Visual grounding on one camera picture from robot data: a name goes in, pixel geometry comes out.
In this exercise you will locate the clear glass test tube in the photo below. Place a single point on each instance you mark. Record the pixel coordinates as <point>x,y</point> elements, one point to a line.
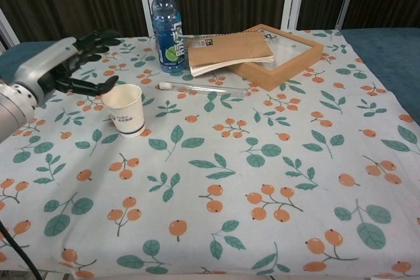
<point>203,88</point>

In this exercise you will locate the floral print tablecloth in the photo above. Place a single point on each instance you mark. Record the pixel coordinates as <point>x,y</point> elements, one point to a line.
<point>229,168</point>

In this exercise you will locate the blue plastic drink bottle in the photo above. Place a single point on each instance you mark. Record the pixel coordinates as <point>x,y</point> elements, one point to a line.
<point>168,37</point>

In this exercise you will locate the brown kraft spiral notebook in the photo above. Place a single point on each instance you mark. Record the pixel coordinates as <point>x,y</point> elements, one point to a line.
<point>226,50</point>

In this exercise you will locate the wooden picture frame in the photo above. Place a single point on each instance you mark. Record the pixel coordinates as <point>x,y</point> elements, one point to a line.
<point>282,67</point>

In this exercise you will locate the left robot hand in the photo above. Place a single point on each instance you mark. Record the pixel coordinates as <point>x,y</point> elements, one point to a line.
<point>46,67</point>

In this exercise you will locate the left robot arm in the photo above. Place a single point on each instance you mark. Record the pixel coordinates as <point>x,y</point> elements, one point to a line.
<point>13,109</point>

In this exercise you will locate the teal table cover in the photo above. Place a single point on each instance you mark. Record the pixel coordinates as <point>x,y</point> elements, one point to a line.
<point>387,57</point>

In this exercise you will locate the white paper cup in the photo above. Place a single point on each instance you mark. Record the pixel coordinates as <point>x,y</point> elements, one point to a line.
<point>126,112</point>

